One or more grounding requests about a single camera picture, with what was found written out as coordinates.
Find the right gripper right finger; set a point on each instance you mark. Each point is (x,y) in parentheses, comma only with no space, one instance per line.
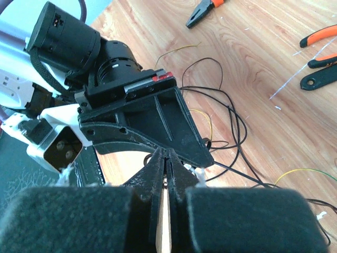
(207,219)

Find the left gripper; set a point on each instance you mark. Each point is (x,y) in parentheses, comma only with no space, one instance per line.
(134,110)

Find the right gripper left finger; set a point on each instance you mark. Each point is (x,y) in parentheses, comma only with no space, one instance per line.
(88,219)

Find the black zip tie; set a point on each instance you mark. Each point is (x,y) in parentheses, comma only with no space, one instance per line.
(208,143)

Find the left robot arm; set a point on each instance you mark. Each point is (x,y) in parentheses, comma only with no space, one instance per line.
(70,88)

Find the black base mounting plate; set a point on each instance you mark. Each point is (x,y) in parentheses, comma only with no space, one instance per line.
(87,169)

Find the orange black combination pliers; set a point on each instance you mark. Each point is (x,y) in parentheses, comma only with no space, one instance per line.
(202,9)

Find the black adjustable wrench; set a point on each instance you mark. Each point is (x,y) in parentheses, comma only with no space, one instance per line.
(319,79)

